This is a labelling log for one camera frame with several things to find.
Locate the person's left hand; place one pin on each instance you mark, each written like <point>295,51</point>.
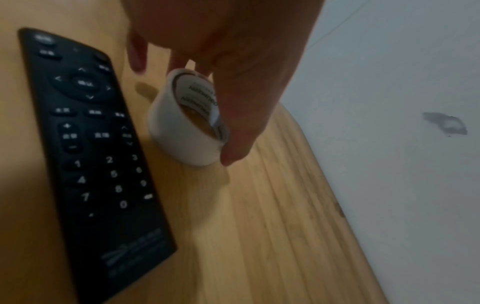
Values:
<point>232,35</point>

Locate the white tape roll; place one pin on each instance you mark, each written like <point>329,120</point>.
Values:
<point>168,127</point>

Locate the black remote control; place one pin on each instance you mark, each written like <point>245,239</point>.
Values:
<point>93,166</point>

